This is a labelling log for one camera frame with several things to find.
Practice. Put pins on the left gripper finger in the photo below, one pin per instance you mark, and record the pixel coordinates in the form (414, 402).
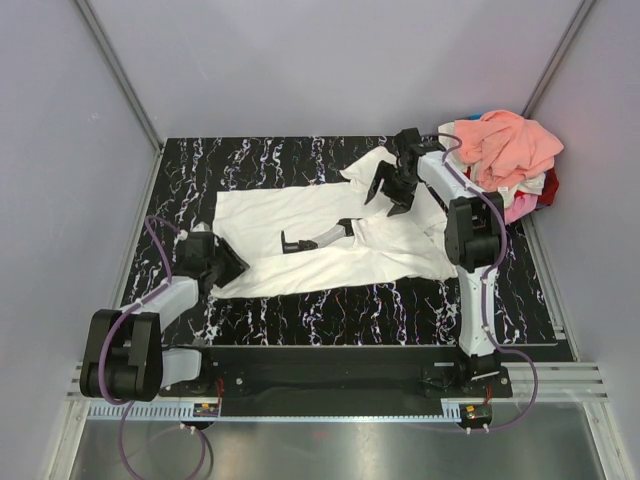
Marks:
(215, 278)
(230, 264)

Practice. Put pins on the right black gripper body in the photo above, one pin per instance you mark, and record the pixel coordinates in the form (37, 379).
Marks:
(404, 184)

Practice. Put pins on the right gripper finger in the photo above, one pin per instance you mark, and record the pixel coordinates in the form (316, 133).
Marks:
(384, 173)
(401, 204)

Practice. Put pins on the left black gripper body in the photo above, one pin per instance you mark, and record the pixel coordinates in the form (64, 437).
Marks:
(211, 265)

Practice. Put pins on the white t-shirt robot print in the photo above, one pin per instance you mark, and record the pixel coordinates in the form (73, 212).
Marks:
(306, 239)

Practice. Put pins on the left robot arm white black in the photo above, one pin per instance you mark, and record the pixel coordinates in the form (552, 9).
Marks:
(125, 359)

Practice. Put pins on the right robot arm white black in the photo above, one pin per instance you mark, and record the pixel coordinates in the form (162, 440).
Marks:
(474, 242)

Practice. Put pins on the salmon pink t-shirt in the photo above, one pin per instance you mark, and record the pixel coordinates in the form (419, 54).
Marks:
(505, 149)

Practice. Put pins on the red t-shirt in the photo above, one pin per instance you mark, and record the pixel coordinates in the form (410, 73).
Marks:
(547, 192)

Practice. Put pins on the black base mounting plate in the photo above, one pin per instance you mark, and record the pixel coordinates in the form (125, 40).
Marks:
(432, 370)

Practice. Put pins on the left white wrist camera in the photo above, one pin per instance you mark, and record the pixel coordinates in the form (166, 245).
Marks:
(200, 227)

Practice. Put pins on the right aluminium frame post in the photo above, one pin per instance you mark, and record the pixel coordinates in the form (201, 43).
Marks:
(561, 50)

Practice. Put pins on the aluminium frame post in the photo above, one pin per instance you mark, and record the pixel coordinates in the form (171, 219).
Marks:
(99, 35)
(561, 50)

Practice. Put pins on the left aluminium frame post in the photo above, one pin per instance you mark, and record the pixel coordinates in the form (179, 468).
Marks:
(99, 35)

